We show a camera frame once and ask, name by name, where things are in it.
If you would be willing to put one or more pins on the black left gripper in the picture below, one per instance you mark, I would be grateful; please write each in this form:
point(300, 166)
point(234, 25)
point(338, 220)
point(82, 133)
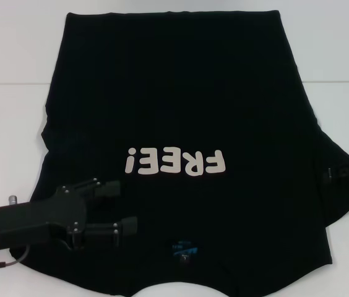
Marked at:
point(38, 221)

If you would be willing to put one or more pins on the black shirt with FREE print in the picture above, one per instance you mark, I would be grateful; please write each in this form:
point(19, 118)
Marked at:
point(174, 92)

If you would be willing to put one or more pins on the silver left connector plug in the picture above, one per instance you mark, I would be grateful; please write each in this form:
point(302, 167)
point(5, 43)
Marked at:
point(13, 200)

